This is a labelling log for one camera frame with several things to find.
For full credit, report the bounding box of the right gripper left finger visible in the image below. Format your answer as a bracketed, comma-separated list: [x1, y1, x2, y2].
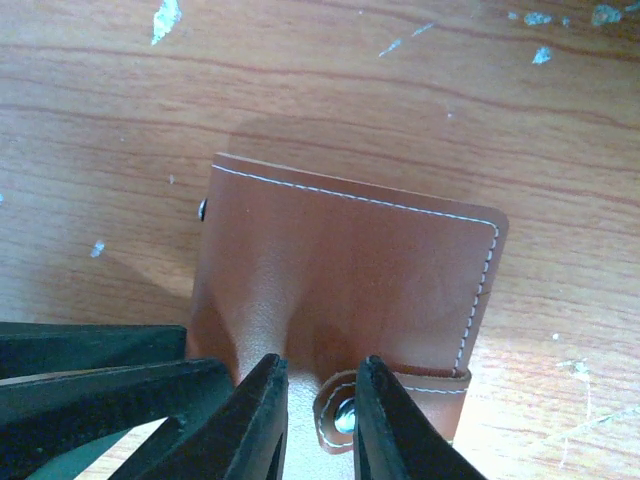
[111, 353, 288, 479]

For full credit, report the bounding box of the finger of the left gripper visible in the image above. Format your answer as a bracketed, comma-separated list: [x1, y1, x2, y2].
[1, 358, 233, 479]
[1, 322, 187, 380]

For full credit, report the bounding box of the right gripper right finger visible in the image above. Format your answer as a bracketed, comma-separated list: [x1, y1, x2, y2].
[353, 355, 484, 479]

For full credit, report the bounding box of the brown leather card holder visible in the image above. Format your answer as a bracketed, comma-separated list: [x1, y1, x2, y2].
[187, 154, 509, 455]

